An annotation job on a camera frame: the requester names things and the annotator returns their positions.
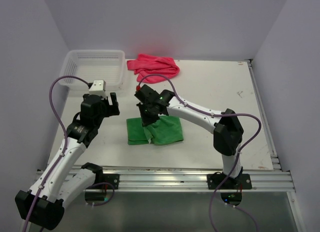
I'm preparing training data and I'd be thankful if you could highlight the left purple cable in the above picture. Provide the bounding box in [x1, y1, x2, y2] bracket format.
[19, 76, 116, 232]

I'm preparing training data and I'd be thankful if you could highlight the green towel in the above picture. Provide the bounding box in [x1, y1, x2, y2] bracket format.
[126, 116, 184, 146]

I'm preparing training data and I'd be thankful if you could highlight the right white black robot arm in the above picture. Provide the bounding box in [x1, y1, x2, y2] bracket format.
[135, 85, 244, 189]

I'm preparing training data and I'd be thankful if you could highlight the pink towel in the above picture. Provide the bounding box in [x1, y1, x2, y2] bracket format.
[126, 54, 180, 84]

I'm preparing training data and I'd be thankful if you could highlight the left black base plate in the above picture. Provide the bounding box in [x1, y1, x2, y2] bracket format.
[88, 174, 120, 190]

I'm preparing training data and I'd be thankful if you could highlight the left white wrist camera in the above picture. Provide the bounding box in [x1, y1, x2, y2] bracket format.
[88, 80, 106, 97]

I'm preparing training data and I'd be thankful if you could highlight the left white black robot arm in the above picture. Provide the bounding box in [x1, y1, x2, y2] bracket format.
[15, 92, 120, 231]

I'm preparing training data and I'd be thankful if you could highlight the white plastic basket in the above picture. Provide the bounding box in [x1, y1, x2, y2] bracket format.
[59, 50, 125, 91]

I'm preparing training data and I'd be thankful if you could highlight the aluminium mounting rail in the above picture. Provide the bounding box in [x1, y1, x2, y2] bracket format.
[103, 167, 295, 192]

